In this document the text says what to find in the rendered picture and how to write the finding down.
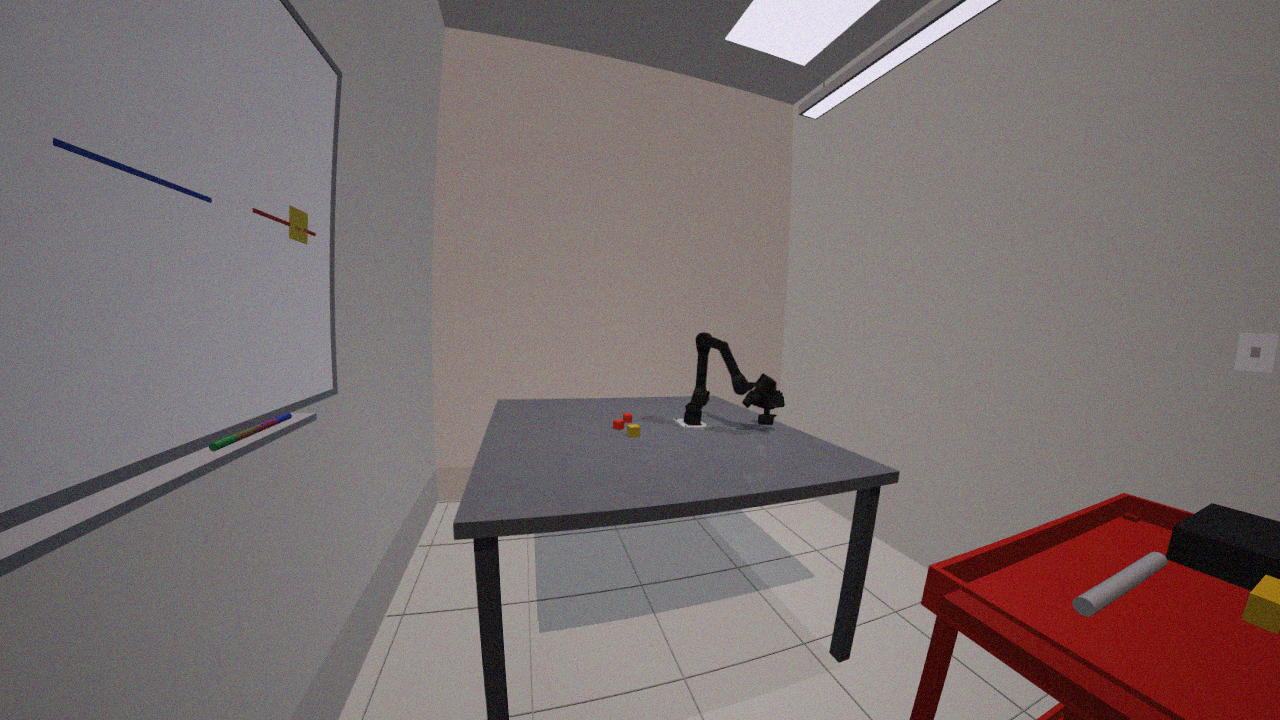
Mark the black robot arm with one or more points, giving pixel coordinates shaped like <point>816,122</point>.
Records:
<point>700,398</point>

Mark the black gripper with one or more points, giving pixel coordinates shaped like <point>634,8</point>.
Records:
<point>766,418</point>

